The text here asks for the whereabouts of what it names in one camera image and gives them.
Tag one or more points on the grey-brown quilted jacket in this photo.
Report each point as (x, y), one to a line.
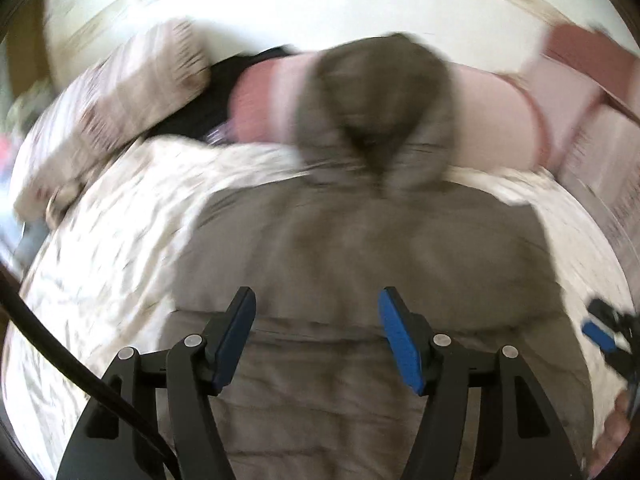
(325, 240)

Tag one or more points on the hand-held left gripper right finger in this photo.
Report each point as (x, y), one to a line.
(400, 340)

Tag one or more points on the pink folded quilt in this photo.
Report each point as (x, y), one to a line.
(490, 110)

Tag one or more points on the black cloth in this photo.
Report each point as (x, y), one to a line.
(210, 105)

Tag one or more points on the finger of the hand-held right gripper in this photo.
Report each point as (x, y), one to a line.
(599, 335)

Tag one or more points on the person's right hand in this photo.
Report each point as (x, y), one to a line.
(617, 430)

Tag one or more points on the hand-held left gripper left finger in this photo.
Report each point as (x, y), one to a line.
(234, 340)

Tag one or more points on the white floral bed sheet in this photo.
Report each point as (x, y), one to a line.
(125, 260)

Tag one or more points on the striped floral pillow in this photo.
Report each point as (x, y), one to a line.
(115, 105)

